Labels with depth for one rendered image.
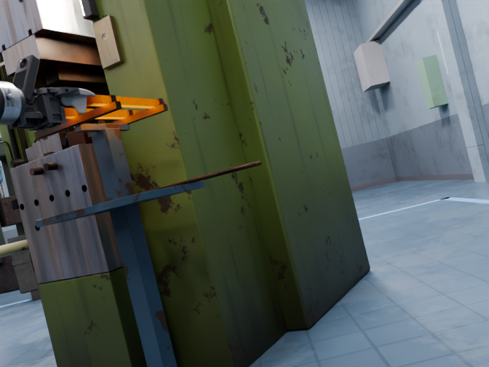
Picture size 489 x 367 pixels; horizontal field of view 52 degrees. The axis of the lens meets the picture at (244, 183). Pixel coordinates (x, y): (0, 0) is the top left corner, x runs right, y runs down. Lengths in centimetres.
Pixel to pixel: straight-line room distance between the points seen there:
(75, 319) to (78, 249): 27
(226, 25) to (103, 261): 108
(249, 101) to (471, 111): 480
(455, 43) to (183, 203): 536
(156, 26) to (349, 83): 895
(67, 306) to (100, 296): 18
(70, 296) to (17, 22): 103
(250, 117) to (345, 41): 882
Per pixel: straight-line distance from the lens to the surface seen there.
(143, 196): 129
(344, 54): 1080
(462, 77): 669
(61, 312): 203
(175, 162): 179
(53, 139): 199
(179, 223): 181
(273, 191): 209
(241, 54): 216
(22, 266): 576
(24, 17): 211
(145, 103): 152
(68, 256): 192
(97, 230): 179
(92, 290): 188
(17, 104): 115
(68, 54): 213
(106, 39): 197
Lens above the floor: 65
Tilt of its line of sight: level
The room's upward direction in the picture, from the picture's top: 14 degrees counter-clockwise
